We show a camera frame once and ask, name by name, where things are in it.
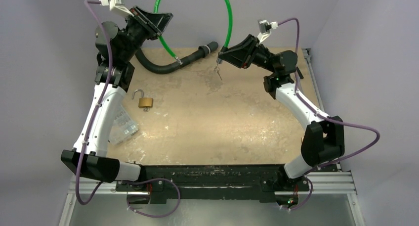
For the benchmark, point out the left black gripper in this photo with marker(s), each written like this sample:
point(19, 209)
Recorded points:
point(153, 24)

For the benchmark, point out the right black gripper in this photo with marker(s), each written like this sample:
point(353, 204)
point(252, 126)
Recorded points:
point(249, 50)

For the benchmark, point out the green cable lock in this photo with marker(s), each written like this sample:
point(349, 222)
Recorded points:
point(210, 18)

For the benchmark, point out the cable lock keys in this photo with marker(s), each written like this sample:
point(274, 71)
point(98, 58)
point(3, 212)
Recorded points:
point(217, 71)

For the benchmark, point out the large brass padlock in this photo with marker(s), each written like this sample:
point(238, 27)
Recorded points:
point(143, 101)

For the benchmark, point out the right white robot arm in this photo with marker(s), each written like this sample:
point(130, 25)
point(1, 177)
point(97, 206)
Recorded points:
point(323, 138)

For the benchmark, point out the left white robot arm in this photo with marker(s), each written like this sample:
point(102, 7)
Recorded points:
point(116, 47)

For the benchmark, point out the clear plastic box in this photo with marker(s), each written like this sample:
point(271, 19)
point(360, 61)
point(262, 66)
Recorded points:
point(123, 128)

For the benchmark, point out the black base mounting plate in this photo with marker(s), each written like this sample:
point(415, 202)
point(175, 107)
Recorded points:
point(214, 182)

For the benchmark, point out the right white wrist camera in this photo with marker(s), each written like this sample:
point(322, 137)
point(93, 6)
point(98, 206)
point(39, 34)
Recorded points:
point(265, 29)

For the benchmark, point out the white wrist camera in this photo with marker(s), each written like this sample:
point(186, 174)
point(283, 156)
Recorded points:
point(117, 7)
point(265, 29)

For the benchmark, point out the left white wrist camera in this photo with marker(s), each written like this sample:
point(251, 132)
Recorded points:
point(117, 7)

